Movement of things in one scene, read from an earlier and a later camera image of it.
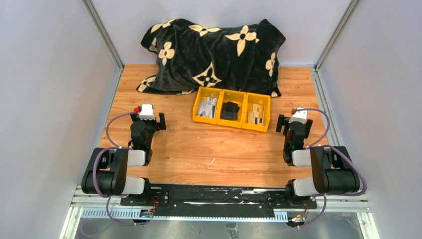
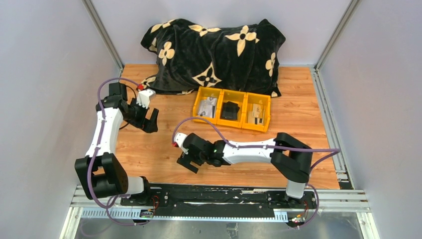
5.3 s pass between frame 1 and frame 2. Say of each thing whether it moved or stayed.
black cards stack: stayed
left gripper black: moved
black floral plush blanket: stayed
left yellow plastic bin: stayed
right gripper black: moved
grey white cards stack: stayed
